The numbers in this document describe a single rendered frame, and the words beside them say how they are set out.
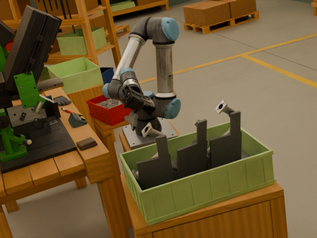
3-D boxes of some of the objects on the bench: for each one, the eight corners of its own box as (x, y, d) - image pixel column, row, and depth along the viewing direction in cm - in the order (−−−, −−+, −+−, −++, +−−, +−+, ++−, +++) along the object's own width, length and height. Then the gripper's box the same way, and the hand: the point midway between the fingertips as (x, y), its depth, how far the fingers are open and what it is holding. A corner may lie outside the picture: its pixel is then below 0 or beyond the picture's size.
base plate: (47, 99, 361) (46, 97, 360) (77, 149, 264) (76, 146, 263) (-8, 114, 350) (-9, 112, 349) (2, 174, 252) (0, 170, 252)
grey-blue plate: (56, 113, 321) (51, 94, 315) (56, 114, 319) (51, 95, 314) (42, 117, 318) (37, 98, 313) (43, 118, 316) (37, 99, 311)
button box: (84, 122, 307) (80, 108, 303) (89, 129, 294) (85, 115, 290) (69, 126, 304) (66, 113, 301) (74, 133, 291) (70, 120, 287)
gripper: (111, 101, 217) (118, 129, 202) (136, 70, 209) (145, 97, 194) (125, 108, 221) (133, 136, 207) (151, 78, 214) (161, 105, 199)
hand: (144, 119), depth 202 cm, fingers open, 14 cm apart
